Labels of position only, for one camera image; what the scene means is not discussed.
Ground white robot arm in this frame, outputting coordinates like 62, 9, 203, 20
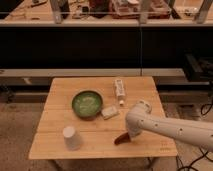
125, 100, 213, 152

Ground white squeeze tube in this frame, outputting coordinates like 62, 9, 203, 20
114, 79, 126, 106

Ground green bowl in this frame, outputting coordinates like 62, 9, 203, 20
72, 90, 103, 119

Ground beige sponge block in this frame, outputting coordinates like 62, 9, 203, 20
101, 106, 119, 119

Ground wooden table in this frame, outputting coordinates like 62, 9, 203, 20
29, 77, 177, 159

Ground white upside-down paper cup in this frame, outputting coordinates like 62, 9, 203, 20
63, 126, 82, 150

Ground black equipment box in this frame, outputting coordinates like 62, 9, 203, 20
182, 54, 213, 82

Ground black floor cable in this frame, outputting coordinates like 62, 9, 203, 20
175, 146, 213, 171

